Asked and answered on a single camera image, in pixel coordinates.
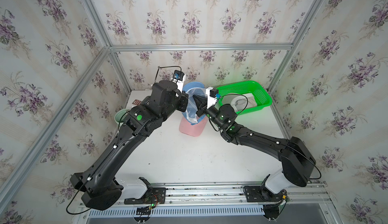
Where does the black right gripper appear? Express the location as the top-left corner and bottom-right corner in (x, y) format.
(193, 94), (225, 132)

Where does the light blue baseball cap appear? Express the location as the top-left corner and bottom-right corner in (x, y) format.
(182, 81), (206, 125)

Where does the pink baseball cap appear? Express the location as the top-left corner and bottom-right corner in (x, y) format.
(179, 117), (208, 137)

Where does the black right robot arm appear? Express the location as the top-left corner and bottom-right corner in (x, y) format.
(193, 95), (316, 194)

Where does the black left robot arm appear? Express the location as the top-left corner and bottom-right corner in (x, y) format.
(70, 79), (188, 210)

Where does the grey white baseball cap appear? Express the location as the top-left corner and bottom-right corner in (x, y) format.
(230, 93), (257, 111)

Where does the green plastic basket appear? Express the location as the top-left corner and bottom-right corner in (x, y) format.
(217, 80), (272, 115)

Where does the mint green pen cup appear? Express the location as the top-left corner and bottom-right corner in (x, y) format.
(114, 109), (129, 128)

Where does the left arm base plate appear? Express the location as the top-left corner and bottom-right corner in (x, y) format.
(124, 188), (167, 205)

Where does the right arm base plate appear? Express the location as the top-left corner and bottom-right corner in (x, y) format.
(242, 186), (287, 203)

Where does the aluminium mounting rail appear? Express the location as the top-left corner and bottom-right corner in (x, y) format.
(79, 181), (331, 208)

